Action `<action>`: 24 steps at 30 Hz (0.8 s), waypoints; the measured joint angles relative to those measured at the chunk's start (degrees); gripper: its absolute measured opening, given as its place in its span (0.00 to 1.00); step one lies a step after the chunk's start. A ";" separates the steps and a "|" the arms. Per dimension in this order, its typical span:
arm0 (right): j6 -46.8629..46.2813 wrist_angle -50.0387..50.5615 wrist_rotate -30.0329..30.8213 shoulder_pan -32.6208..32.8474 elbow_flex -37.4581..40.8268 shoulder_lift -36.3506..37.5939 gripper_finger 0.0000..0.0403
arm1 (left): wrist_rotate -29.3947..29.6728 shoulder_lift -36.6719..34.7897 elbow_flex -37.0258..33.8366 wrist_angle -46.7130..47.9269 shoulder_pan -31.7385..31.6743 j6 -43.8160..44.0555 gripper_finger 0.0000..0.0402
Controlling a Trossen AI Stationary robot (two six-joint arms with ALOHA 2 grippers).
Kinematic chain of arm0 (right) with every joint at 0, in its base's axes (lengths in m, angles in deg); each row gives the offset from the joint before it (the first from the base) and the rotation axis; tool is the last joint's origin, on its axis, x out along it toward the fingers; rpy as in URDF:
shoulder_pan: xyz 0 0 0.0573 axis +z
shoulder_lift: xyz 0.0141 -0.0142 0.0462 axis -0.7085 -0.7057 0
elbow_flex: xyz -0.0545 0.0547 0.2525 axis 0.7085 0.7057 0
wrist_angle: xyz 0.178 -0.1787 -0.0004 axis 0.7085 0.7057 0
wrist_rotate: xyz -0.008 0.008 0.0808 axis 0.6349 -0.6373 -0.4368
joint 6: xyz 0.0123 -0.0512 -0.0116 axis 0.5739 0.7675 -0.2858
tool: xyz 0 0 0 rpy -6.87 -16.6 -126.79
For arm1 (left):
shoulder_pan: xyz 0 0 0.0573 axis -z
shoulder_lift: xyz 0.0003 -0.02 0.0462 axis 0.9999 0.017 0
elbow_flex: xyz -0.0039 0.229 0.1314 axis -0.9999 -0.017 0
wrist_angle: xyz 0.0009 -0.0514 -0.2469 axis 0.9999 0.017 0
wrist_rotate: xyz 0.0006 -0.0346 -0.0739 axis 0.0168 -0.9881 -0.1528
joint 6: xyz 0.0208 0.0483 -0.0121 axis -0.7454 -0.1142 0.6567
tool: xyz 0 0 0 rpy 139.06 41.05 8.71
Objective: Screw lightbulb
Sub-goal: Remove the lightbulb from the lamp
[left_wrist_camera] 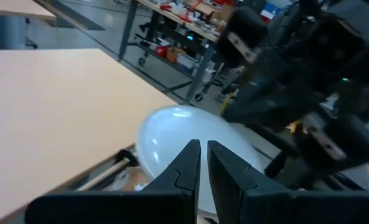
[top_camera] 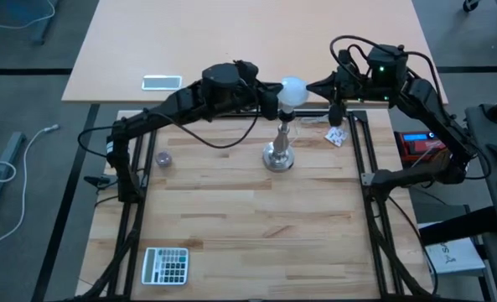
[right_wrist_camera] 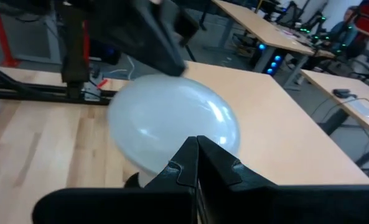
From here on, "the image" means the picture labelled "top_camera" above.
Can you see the small black bracket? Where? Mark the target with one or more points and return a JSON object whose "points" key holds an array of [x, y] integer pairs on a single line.
{"points": [[99, 180]]}

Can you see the white reflector lightbulb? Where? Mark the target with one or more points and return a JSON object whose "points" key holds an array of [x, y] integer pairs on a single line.
{"points": [[293, 92]]}

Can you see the white desk calculator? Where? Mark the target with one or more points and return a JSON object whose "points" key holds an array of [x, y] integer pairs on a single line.
{"points": [[165, 266]]}

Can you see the silver table lamp base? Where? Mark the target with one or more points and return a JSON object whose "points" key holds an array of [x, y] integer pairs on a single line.
{"points": [[278, 157]]}

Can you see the red device with blue display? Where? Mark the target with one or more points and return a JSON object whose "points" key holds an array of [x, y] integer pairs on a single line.
{"points": [[420, 147]]}

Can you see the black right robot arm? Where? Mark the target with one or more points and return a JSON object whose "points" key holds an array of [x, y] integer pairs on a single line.
{"points": [[432, 113]]}

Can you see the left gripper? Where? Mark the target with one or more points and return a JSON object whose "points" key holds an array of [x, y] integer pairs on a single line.
{"points": [[250, 90]]}

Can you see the black aluminium table frame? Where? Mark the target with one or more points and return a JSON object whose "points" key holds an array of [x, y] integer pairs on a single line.
{"points": [[145, 218]]}

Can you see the black stand bar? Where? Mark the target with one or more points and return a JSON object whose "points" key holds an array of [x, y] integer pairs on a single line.
{"points": [[457, 226]]}

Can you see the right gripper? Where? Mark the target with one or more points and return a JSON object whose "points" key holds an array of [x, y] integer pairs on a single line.
{"points": [[357, 86]]}

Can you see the white printed cardboard box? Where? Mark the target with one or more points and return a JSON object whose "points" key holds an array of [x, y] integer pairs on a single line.
{"points": [[457, 256]]}

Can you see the silver smartphone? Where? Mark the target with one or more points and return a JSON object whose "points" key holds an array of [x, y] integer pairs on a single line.
{"points": [[162, 83]]}

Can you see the grey desk leg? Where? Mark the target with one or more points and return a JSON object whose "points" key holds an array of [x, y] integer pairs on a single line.
{"points": [[45, 23]]}

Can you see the black chair caster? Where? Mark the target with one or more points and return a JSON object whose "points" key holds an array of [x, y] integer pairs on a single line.
{"points": [[471, 5]]}

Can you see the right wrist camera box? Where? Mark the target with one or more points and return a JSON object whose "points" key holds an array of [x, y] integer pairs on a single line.
{"points": [[345, 58]]}

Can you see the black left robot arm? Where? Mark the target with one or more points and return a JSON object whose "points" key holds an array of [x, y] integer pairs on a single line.
{"points": [[177, 105]]}

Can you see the large beige desk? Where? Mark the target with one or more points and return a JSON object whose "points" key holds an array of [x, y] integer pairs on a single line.
{"points": [[147, 42]]}

